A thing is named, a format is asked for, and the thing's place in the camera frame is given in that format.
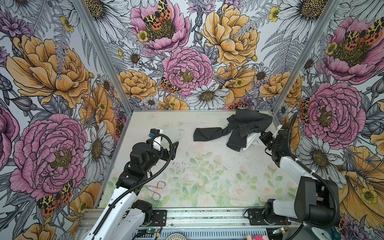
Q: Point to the left aluminium corner post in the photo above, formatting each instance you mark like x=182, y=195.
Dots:
x=95, y=38

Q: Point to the white cloth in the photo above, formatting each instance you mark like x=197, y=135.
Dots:
x=254, y=139

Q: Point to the green circuit board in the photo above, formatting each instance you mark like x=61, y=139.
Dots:
x=279, y=231

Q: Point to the metal scissors forceps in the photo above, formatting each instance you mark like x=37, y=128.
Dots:
x=155, y=192

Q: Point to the pink toy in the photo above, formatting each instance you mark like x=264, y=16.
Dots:
x=257, y=237

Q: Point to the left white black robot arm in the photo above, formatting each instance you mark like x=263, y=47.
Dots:
x=124, y=213

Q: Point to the aluminium front rail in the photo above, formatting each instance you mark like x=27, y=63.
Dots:
x=192, y=218

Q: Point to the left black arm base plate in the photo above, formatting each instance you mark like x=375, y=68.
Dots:
x=156, y=218

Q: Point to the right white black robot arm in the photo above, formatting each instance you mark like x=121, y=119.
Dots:
x=316, y=201

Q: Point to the aluminium corner post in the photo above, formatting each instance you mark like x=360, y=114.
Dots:
x=313, y=38
x=95, y=38

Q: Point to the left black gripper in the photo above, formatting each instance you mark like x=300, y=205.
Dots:
x=172, y=152

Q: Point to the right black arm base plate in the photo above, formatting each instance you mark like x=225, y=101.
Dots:
x=257, y=217

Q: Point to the black cloth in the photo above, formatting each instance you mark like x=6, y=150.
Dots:
x=240, y=125

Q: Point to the white round fan grille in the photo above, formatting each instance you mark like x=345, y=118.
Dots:
x=176, y=236

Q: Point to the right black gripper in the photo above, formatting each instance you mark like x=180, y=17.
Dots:
x=264, y=138

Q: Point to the right aluminium corner post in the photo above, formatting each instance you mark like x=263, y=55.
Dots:
x=313, y=38

